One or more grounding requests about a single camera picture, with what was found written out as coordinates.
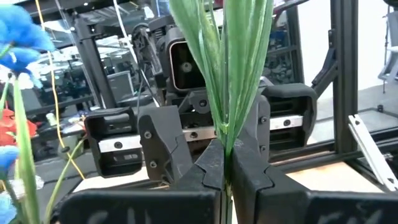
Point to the black aluminium rig frame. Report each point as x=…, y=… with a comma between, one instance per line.
x=343, y=77

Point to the purple artificial flower bunch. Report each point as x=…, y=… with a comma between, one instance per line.
x=236, y=62

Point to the silver metal bracket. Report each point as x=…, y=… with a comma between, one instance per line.
x=370, y=149

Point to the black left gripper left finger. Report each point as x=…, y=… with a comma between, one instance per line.
x=155, y=207

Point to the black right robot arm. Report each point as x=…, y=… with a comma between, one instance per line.
x=186, y=65

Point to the blue artificial flower bunch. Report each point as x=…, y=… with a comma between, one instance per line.
x=25, y=28

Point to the white artificial flower bunch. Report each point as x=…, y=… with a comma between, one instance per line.
x=28, y=186

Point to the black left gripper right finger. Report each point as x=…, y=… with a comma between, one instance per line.
x=280, y=205

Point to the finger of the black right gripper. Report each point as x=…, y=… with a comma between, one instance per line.
x=259, y=130
x=163, y=140

